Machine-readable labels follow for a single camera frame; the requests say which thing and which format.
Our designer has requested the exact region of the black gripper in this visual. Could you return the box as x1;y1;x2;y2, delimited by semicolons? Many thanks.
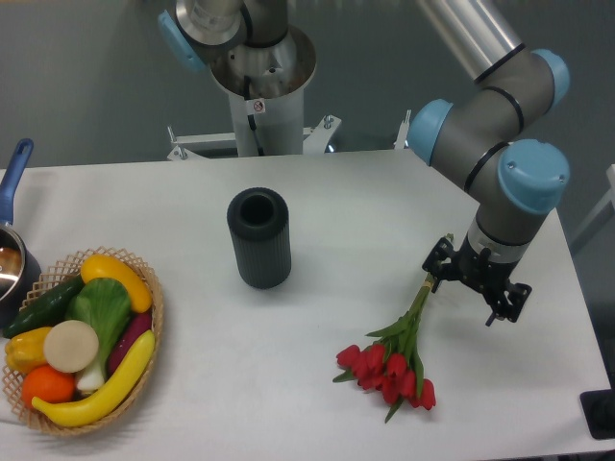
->
422;233;532;327

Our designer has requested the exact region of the red tulip bouquet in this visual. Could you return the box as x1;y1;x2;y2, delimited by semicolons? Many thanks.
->
332;275;437;422

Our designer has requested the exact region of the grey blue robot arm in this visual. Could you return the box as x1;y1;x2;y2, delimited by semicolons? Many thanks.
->
158;1;570;322

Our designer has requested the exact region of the black device at edge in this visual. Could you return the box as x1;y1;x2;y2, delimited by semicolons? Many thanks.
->
579;389;614;440

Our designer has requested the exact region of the dark grey ribbed vase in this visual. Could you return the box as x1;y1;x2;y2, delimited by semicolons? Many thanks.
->
227;187;292;289

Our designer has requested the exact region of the purple sweet potato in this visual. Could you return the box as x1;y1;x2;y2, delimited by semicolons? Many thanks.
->
107;311;152;376

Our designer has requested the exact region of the green bok choy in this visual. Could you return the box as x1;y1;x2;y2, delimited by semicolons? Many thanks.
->
65;278;131;396

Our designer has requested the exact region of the yellow squash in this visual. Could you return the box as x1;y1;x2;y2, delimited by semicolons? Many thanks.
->
80;254;153;313

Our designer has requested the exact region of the woven wicker basket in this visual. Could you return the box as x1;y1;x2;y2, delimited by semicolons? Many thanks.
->
2;247;163;437

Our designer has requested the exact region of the beige round disc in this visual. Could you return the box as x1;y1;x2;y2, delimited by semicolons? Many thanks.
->
43;320;99;374

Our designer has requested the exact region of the yellow banana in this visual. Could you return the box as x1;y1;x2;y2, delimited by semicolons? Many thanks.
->
32;330;157;427

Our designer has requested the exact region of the green cucumber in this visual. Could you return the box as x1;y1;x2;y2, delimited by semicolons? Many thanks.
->
3;276;85;339

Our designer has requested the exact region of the orange fruit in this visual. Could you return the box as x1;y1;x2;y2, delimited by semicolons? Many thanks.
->
20;365;76;409

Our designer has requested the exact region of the yellow bell pepper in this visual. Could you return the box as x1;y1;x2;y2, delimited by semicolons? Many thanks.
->
5;327;52;375

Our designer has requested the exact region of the white frame at right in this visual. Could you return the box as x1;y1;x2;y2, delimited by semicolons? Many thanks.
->
569;164;614;255

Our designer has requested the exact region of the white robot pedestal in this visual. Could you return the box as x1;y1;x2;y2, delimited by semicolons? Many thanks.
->
165;23;414;162

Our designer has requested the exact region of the blue handled saucepan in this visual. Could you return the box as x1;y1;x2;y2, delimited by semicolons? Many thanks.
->
1;138;41;328

